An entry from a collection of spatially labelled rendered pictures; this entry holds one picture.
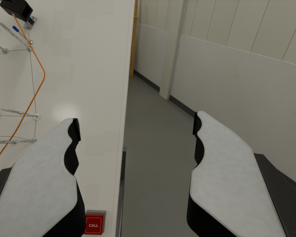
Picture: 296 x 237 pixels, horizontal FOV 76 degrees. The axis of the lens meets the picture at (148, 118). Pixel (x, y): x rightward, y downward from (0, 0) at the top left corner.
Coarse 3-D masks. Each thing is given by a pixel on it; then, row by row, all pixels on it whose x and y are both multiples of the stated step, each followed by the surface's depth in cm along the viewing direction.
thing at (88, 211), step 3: (87, 210) 55; (90, 210) 55; (93, 210) 55; (96, 210) 55; (99, 210) 55; (102, 210) 56; (87, 213) 54; (90, 213) 54; (93, 213) 54; (96, 213) 54; (99, 213) 54; (102, 213) 54; (105, 213) 54; (105, 216) 55; (105, 219) 55; (102, 231) 54
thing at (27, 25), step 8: (0, 0) 52; (8, 0) 51; (16, 0) 51; (24, 0) 51; (8, 8) 51; (16, 8) 51; (24, 8) 54; (16, 16) 53; (24, 16) 54; (32, 16) 59; (24, 24) 59; (32, 24) 59
